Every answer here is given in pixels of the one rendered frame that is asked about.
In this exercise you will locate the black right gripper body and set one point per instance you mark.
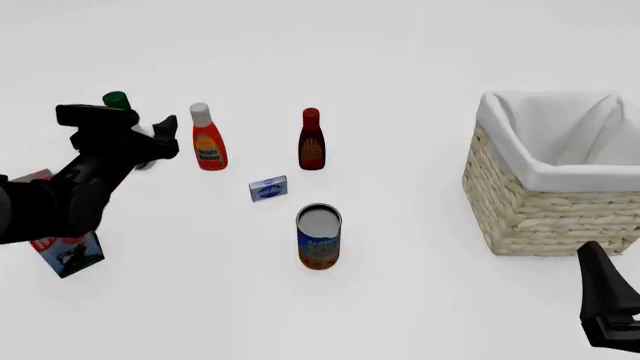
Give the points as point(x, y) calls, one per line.
point(617, 333)

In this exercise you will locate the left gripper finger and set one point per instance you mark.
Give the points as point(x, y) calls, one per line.
point(167, 129)

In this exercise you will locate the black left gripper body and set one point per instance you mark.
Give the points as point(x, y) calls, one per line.
point(120, 144)

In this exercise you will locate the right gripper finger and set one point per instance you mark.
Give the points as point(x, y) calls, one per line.
point(597, 285)

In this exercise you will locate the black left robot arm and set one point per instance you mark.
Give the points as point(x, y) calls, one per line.
point(55, 202)

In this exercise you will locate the orange ketchup bottle white cap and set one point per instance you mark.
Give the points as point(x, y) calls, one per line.
point(209, 146)

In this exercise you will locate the pale wicker basket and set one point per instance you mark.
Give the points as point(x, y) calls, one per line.
point(550, 221)

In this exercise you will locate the white cloth basket liner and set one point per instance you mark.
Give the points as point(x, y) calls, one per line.
point(505, 127)

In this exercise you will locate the white bottle with green cap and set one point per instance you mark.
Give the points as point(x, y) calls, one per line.
point(117, 99)

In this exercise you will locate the small blue white box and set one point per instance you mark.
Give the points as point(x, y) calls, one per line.
point(268, 188)

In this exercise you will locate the red blue printed carton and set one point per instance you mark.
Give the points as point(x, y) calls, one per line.
point(70, 255)

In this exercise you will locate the dark red sauce bottle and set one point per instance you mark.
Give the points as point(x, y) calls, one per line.
point(312, 146)

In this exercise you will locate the blue soup tin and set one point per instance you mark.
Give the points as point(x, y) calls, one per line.
point(318, 243)

